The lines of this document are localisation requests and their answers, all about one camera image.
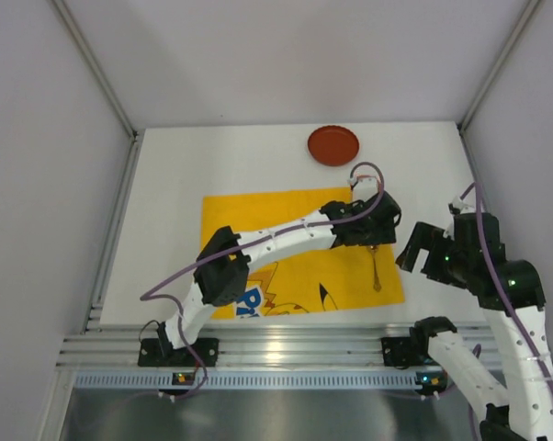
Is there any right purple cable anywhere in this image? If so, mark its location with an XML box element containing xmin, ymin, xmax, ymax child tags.
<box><xmin>455</xmin><ymin>181</ymin><xmax>553</xmax><ymax>441</ymax></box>

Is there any aluminium mounting rail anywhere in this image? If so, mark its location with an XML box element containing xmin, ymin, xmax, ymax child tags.
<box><xmin>55</xmin><ymin>323</ymin><xmax>553</xmax><ymax>368</ymax></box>

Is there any right aluminium corner post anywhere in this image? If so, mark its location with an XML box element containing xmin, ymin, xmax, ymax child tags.
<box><xmin>457</xmin><ymin>0</ymin><xmax>547</xmax><ymax>134</ymax></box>

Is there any gold metal spoon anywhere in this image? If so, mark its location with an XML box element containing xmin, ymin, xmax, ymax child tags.
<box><xmin>367</xmin><ymin>246</ymin><xmax>382</xmax><ymax>292</ymax></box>

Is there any red round plate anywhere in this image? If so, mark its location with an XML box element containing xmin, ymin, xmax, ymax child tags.
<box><xmin>307</xmin><ymin>125</ymin><xmax>360</xmax><ymax>167</ymax></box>

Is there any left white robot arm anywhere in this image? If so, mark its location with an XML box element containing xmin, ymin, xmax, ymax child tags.
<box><xmin>141</xmin><ymin>190</ymin><xmax>401</xmax><ymax>357</ymax></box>

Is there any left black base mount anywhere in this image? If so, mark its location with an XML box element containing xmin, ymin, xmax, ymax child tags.
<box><xmin>137</xmin><ymin>338</ymin><xmax>219</xmax><ymax>368</ymax></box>

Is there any purple cable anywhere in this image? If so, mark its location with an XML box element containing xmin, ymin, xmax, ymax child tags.
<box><xmin>455</xmin><ymin>181</ymin><xmax>553</xmax><ymax>441</ymax></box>
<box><xmin>139</xmin><ymin>161</ymin><xmax>386</xmax><ymax>401</ymax></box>

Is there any aluminium corner post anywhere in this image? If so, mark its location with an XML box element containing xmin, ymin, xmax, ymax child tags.
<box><xmin>457</xmin><ymin>0</ymin><xmax>547</xmax><ymax>134</ymax></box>
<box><xmin>47</xmin><ymin>0</ymin><xmax>138</xmax><ymax>141</ymax></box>

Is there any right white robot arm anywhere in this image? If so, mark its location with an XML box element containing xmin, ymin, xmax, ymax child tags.
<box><xmin>396</xmin><ymin>213</ymin><xmax>553</xmax><ymax>440</ymax></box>

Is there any perforated grey cable duct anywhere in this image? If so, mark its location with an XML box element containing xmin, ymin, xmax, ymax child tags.
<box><xmin>73</xmin><ymin>370</ymin><xmax>443</xmax><ymax>390</ymax></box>

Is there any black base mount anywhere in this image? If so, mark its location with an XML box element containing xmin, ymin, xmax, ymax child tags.
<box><xmin>137</xmin><ymin>338</ymin><xmax>219</xmax><ymax>368</ymax></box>
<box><xmin>380</xmin><ymin>336</ymin><xmax>435</xmax><ymax>369</ymax></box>

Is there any left aluminium corner post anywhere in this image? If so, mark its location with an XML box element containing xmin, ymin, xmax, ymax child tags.
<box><xmin>47</xmin><ymin>0</ymin><xmax>138</xmax><ymax>141</ymax></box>

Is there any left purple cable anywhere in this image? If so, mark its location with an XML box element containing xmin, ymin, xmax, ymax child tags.
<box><xmin>139</xmin><ymin>161</ymin><xmax>386</xmax><ymax>401</ymax></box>

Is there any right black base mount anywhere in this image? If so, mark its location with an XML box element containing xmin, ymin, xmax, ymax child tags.
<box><xmin>380</xmin><ymin>336</ymin><xmax>435</xmax><ymax>369</ymax></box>

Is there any yellow printed cloth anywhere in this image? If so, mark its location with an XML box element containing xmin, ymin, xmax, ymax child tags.
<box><xmin>200</xmin><ymin>187</ymin><xmax>405</xmax><ymax>321</ymax></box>

